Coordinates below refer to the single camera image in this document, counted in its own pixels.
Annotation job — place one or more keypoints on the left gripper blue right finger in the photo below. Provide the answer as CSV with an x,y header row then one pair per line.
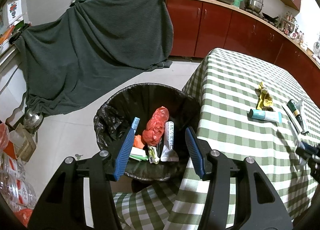
x,y
195,154

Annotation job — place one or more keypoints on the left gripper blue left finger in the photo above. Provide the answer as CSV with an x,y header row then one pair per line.
x,y
123,153

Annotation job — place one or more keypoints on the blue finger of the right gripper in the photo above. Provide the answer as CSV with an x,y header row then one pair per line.
x,y
306,159
312,150

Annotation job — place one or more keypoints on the orange plastic bag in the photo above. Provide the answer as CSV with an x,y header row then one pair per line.
x,y
139,142

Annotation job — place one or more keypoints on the white foil package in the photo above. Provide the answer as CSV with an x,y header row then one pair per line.
x,y
168,154

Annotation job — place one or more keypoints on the red plastic bag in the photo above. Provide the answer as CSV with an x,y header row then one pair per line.
x,y
155,127

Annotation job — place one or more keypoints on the light blue tube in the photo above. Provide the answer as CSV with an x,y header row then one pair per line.
x,y
265,115

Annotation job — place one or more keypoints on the dark green medicine bottle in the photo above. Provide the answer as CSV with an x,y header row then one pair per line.
x,y
294,109

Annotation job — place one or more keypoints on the yellow wrapper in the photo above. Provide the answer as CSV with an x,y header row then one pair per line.
x,y
265,100

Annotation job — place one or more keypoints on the black lined trash bin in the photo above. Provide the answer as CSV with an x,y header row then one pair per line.
x,y
140,101

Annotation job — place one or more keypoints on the red kitchen cabinets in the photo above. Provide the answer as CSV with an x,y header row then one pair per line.
x,y
202,25

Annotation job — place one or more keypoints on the green checkered tablecloth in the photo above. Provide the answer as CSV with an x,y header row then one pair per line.
x,y
224,83

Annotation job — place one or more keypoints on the wooden box on floor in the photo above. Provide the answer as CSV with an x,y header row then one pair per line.
x,y
23,142

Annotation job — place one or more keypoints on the steel kettle on floor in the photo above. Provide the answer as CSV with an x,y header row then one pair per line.
x,y
32,121

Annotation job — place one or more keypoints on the clear plastic bottles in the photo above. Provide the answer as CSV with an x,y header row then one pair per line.
x,y
17,193

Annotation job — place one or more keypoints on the dark green draped cloth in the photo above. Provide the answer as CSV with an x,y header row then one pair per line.
x,y
91,49

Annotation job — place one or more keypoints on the spice bottle rack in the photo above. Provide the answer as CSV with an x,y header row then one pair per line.
x,y
289,24

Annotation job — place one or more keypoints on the black wok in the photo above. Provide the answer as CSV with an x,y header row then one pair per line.
x,y
269,18

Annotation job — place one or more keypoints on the steel steamer pot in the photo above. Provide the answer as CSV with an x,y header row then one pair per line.
x,y
254,5

